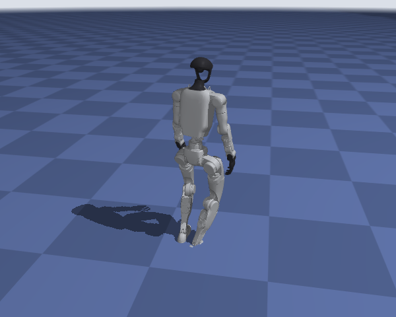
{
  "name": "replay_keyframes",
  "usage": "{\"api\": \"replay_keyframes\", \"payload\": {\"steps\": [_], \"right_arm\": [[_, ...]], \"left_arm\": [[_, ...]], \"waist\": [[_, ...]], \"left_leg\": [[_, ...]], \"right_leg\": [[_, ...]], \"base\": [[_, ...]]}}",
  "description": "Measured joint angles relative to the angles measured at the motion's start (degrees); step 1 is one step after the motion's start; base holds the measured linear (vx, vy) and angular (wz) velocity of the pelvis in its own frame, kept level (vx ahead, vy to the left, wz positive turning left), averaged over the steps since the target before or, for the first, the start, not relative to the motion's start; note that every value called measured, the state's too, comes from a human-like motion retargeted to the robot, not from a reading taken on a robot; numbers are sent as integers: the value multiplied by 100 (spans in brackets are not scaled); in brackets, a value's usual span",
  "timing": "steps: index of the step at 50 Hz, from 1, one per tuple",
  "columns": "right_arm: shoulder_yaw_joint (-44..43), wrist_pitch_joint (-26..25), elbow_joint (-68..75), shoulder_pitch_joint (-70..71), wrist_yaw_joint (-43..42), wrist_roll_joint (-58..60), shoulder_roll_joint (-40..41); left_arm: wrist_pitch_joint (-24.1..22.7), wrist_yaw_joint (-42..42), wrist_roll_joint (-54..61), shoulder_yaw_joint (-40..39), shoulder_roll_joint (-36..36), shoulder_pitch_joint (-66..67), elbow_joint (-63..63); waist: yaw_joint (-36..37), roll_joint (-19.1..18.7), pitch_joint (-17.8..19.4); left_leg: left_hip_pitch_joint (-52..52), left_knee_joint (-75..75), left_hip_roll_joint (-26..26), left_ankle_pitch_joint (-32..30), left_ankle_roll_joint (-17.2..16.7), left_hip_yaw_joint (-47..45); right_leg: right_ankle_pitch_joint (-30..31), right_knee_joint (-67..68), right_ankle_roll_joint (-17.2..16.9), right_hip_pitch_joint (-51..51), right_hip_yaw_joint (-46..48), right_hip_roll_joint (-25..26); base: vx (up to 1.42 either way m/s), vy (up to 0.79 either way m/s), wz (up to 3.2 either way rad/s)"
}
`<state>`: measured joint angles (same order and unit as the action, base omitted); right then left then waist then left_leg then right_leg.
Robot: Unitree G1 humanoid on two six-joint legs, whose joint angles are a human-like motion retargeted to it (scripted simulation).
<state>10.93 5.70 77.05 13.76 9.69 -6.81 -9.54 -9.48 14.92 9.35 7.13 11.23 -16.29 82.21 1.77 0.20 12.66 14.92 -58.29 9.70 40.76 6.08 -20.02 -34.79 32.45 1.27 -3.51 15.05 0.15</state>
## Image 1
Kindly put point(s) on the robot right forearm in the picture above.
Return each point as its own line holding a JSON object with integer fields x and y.
{"x": 227, "y": 142}

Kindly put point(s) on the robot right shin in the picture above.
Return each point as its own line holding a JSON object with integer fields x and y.
{"x": 206, "y": 219}

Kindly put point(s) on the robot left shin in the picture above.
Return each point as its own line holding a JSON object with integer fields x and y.
{"x": 186, "y": 206}

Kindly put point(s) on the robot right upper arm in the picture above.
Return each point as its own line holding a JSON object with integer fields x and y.
{"x": 219, "y": 102}

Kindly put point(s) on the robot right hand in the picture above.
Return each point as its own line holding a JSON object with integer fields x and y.
{"x": 231, "y": 164}

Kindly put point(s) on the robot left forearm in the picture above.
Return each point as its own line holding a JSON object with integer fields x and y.
{"x": 178, "y": 136}

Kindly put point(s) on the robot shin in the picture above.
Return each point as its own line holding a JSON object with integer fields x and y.
{"x": 186, "y": 206}
{"x": 206, "y": 219}

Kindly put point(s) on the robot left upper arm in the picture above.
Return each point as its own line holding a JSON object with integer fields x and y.
{"x": 176, "y": 106}

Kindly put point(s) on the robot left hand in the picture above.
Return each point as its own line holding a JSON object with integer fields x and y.
{"x": 178, "y": 145}

